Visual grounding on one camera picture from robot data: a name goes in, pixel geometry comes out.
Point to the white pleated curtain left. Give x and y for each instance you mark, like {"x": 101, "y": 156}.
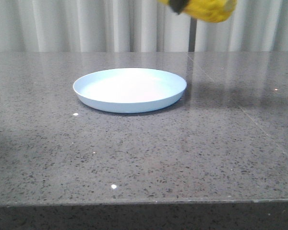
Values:
{"x": 93, "y": 26}

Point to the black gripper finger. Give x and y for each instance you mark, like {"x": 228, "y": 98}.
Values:
{"x": 178, "y": 6}

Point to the yellow corn cob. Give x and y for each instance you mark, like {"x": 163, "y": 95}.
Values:
{"x": 210, "y": 11}

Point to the white pleated curtain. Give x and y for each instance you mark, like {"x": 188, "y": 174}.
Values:
{"x": 256, "y": 25}
{"x": 93, "y": 26}

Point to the white pleated curtain right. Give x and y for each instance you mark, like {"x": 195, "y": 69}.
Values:
{"x": 256, "y": 25}

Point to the light blue round plate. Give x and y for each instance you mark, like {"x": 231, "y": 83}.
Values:
{"x": 129, "y": 90}

